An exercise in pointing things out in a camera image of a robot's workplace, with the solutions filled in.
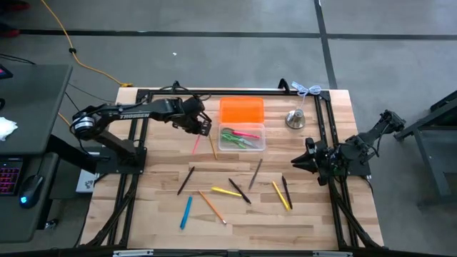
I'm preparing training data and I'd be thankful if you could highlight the backlit keyboard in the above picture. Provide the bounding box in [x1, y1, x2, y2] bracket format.
[0, 156, 24, 196]

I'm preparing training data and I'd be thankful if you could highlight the clear plastic supply box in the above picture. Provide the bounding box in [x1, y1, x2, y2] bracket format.
[218, 122, 268, 151]

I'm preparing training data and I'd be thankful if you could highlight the yellow extension cable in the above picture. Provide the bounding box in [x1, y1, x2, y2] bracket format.
[39, 0, 134, 89]

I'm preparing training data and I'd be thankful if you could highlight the dark grey desk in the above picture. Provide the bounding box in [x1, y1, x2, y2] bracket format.
[0, 64, 74, 156]

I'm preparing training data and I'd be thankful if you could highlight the dark grey pencil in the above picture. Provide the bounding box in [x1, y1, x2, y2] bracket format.
[248, 158, 264, 191]

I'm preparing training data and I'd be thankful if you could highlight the yellow highlighter pen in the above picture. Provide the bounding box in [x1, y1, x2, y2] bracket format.
[210, 186, 243, 198]

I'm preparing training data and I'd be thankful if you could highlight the thin black cable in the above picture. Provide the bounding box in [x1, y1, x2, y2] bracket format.
[0, 53, 36, 66]
[67, 83, 116, 104]

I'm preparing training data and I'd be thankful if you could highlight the black device with pink light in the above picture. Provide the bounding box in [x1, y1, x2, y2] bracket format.
[0, 63, 14, 81]

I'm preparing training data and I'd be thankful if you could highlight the pink pen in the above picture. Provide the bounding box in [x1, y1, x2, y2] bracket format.
[231, 130, 261, 140]

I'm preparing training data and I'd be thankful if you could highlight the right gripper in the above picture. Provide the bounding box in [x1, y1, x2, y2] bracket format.
[291, 137, 335, 186]

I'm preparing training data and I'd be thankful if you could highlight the silver metal bracket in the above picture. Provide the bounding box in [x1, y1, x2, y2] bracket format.
[112, 249, 155, 257]
[312, 251, 354, 257]

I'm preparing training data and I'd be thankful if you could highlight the white cable bundle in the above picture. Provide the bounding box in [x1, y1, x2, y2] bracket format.
[291, 81, 322, 111]

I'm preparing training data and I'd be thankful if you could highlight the orange pencil with red eraser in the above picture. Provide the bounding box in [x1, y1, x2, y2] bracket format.
[198, 189, 228, 226]

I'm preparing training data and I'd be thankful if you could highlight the black metal stand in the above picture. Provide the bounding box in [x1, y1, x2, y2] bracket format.
[393, 89, 457, 208]

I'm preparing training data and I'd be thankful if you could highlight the blue pen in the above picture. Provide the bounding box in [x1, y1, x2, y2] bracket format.
[179, 195, 194, 231]

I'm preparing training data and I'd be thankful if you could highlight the white crumpled tissue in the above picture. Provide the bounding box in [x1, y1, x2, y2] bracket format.
[0, 116, 19, 142]

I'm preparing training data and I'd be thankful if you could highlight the white printed box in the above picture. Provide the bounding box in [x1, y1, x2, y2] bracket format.
[75, 168, 101, 193]

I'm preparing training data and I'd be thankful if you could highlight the slim yellow pen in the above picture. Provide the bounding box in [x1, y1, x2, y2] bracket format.
[271, 181, 291, 212]

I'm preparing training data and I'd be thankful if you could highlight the orange plastic box lid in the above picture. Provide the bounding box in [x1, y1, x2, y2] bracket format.
[219, 97, 266, 124]

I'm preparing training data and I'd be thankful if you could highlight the black side desk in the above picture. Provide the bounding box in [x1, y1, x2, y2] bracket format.
[0, 153, 61, 244]

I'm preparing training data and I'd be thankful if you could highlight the black pen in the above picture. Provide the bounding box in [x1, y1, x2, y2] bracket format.
[281, 175, 294, 210]
[176, 166, 196, 196]
[228, 177, 252, 205]

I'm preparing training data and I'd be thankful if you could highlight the yellow wooden pencil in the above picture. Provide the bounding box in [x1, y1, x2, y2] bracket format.
[209, 135, 219, 161]

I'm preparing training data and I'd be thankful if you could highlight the green pen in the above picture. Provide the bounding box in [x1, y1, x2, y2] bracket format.
[221, 138, 248, 150]

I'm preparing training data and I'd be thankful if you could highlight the black computer mouse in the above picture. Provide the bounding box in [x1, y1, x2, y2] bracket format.
[18, 173, 46, 210]

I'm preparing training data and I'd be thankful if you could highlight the person's foot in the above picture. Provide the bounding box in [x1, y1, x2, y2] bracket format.
[0, 23, 21, 39]
[0, 0, 31, 11]

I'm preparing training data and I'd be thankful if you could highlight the pink pencil with blue cap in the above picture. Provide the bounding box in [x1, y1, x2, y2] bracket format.
[191, 133, 202, 156]

